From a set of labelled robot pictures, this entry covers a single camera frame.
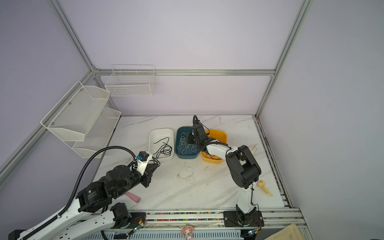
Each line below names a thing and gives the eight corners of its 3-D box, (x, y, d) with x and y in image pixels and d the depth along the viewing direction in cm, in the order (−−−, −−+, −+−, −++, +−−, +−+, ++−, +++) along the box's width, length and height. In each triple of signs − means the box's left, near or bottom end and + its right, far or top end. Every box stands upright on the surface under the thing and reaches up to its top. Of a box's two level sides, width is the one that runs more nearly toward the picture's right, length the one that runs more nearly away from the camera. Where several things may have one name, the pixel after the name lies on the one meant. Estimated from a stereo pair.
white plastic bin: (144, 161, 96) (142, 157, 91) (152, 132, 111) (150, 128, 107) (172, 161, 96) (171, 157, 92) (176, 133, 111) (175, 128, 107)
